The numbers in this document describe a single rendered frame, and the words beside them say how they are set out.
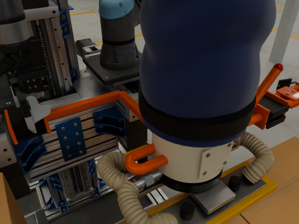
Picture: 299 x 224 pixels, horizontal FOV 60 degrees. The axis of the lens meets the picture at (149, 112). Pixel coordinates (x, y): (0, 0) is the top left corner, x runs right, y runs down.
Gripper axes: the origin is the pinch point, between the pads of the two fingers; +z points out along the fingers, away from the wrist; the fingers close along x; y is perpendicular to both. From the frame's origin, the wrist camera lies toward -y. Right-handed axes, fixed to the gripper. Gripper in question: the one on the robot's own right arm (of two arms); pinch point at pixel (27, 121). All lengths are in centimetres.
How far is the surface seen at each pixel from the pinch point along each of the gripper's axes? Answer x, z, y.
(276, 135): 28, 106, 180
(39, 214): 8.0, 45.0, -6.0
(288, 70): 102, 106, 302
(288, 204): -34, 52, 80
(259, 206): -29, 52, 69
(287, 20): 124, 51, 304
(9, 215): -16.0, 11.2, -9.6
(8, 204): -12.8, 11.3, -9.4
